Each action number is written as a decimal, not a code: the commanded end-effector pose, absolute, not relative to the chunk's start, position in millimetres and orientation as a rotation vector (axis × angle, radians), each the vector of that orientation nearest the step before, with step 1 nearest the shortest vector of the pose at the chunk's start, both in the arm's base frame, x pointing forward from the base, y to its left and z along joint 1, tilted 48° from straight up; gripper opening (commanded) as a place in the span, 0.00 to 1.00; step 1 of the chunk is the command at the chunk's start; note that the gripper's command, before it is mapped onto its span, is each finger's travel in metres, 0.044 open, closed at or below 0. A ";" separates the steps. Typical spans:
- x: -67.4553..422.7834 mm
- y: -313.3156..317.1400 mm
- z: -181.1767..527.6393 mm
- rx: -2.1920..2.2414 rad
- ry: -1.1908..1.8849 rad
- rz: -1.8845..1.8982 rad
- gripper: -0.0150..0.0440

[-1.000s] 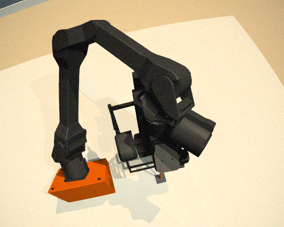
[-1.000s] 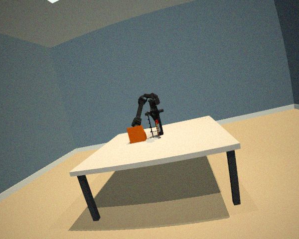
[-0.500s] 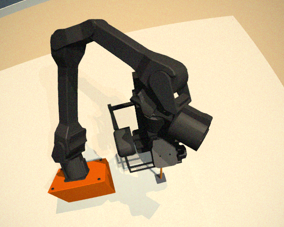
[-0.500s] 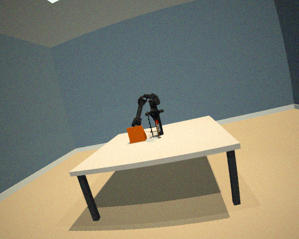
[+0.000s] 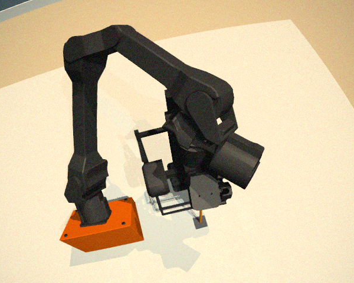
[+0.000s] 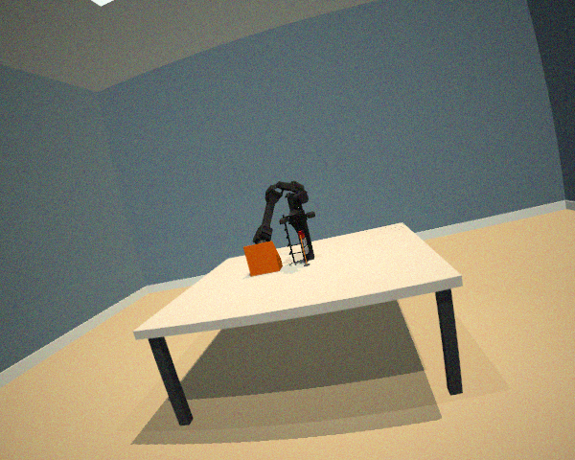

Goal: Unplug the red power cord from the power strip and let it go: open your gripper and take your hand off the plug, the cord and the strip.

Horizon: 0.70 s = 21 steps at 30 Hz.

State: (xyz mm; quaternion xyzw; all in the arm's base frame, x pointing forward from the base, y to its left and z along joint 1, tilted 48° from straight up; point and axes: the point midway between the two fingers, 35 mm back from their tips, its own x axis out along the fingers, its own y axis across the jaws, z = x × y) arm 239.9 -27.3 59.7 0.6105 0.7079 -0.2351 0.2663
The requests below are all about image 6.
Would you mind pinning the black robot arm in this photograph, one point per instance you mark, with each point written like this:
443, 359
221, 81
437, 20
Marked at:
264, 232

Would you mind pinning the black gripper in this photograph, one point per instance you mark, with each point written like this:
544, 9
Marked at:
303, 218

